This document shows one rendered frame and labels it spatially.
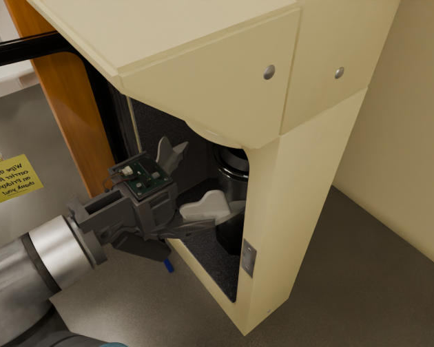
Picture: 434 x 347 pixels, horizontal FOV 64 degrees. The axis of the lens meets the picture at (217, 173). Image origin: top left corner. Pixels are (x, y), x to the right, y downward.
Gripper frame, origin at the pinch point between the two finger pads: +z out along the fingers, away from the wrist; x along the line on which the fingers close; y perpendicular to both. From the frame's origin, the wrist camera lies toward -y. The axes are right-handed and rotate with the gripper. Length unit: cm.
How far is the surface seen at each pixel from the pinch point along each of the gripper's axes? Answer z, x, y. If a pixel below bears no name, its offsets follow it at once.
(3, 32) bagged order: -6, 115, -21
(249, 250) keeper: -5.2, -12.7, 0.9
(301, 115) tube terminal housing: -3.0, -14.1, 20.9
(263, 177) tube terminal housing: -5.0, -13.0, 14.2
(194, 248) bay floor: -3.8, 1.9, -19.7
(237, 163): 1.3, -2.8, 3.6
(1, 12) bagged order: -4, 115, -14
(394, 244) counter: 32.4, -19.7, -27.3
